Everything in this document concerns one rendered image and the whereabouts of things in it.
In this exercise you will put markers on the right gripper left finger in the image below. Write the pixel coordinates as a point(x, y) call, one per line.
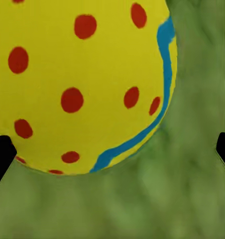
point(7, 154)

